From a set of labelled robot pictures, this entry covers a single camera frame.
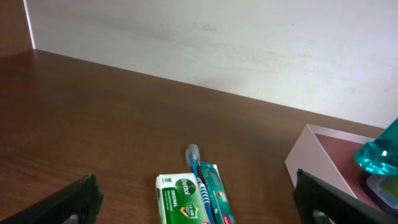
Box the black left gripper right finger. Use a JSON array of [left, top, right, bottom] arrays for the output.
[[294, 169, 397, 224]]

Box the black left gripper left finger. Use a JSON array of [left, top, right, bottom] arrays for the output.
[[1, 173, 104, 224]]

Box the clear soap pump bottle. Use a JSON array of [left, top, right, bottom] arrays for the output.
[[360, 174, 397, 218]]

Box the teal mouthwash bottle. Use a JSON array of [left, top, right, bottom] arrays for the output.
[[354, 119, 397, 175]]

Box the white square cardboard box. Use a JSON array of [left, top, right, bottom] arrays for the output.
[[285, 124, 385, 213]]

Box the teal toothpaste tube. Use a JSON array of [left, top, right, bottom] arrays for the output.
[[200, 162, 236, 224]]

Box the green Dettol soap bar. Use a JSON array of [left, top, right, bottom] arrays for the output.
[[155, 173, 211, 224]]

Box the blue toothbrush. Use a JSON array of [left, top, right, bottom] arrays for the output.
[[185, 144, 216, 224]]

